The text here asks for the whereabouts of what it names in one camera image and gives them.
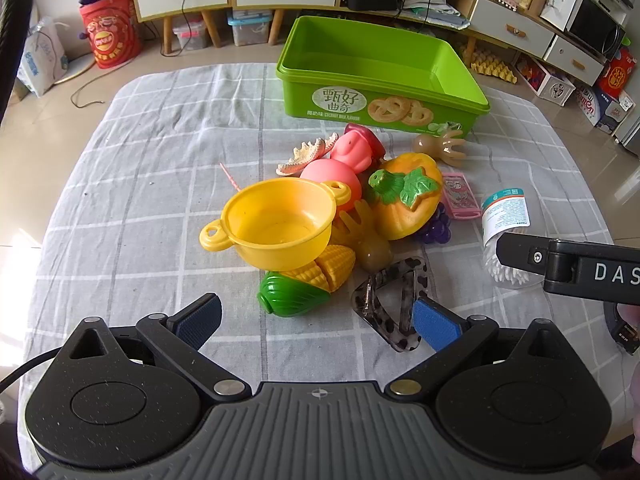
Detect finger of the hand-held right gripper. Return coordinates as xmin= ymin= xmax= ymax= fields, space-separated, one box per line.
xmin=496 ymin=231 xmax=551 ymax=281

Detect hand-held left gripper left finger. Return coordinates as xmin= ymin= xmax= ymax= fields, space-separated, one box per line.
xmin=50 ymin=292 xmax=252 ymax=405

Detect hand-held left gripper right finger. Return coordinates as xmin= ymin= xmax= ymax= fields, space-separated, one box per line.
xmin=384 ymin=296 xmax=586 ymax=405

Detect clear cotton swab jar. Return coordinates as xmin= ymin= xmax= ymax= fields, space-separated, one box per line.
xmin=480 ymin=187 xmax=548 ymax=288

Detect leopard print hair clip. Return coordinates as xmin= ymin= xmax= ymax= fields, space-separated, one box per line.
xmin=350 ymin=256 xmax=430 ymax=353

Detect pink toy card box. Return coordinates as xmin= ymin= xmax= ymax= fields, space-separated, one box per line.
xmin=440 ymin=172 xmax=483 ymax=221

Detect purple toy grapes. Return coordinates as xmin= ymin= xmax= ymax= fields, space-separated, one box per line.
xmin=417 ymin=202 xmax=453 ymax=245

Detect brown octopus massager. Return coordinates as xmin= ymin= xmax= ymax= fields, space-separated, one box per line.
xmin=412 ymin=129 xmax=468 ymax=165
xmin=332 ymin=200 xmax=396 ymax=273

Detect toy corn cob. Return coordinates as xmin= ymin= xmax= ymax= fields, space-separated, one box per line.
xmin=258 ymin=244 xmax=357 ymax=318

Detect orange toy pumpkin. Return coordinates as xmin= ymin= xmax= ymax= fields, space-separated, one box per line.
xmin=367 ymin=152 xmax=444 ymax=241

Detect yellow toy pot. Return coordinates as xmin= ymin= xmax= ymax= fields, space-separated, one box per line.
xmin=199 ymin=178 xmax=352 ymax=270

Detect dark red toy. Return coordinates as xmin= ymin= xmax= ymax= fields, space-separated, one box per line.
xmin=344 ymin=122 xmax=387 ymax=161

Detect pink pig toy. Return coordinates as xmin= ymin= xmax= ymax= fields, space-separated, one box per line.
xmin=300 ymin=127 xmax=373 ymax=211

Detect beige starfish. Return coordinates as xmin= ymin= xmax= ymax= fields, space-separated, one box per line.
xmin=276 ymin=132 xmax=341 ymax=177

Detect green plastic box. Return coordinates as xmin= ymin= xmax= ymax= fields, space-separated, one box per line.
xmin=276 ymin=15 xmax=491 ymax=140

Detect grey checked table cloth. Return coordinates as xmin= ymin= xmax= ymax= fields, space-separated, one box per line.
xmin=15 ymin=62 xmax=640 ymax=466

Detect white red printed box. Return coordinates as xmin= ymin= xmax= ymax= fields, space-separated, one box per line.
xmin=574 ymin=85 xmax=632 ymax=134

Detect white printed toy box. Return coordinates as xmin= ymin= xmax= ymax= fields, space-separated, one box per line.
xmin=515 ymin=54 xmax=577 ymax=107

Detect yellow egg trays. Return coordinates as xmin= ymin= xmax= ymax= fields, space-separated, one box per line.
xmin=467 ymin=42 xmax=518 ymax=83

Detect red cardboard box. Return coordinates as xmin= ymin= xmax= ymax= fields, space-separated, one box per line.
xmin=597 ymin=46 xmax=637 ymax=102

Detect white microwave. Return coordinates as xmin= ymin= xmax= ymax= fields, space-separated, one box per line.
xmin=540 ymin=0 xmax=628 ymax=58

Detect pile of folded cloths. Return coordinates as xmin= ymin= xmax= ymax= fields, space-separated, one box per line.
xmin=401 ymin=0 xmax=472 ymax=30

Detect round wooden tray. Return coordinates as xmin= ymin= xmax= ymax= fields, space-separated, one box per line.
xmin=52 ymin=52 xmax=97 ymax=86

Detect clear storage box pink contents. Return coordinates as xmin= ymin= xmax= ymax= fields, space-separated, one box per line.
xmin=171 ymin=14 xmax=211 ymax=52

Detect blue lid storage box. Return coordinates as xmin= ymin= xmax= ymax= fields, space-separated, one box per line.
xmin=227 ymin=8 xmax=274 ymax=47

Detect red printed bag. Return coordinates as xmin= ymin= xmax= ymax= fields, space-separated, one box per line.
xmin=79 ymin=0 xmax=143 ymax=70

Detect white paper bag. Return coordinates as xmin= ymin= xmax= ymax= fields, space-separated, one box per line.
xmin=16 ymin=16 xmax=69 ymax=98

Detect dark curved object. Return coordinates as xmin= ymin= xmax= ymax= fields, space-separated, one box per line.
xmin=0 ymin=0 xmax=35 ymax=116

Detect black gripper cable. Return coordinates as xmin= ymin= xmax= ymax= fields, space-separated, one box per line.
xmin=0 ymin=360 xmax=51 ymax=396

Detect thin floor cable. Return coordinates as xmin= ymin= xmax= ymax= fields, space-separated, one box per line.
xmin=71 ymin=62 xmax=123 ymax=109

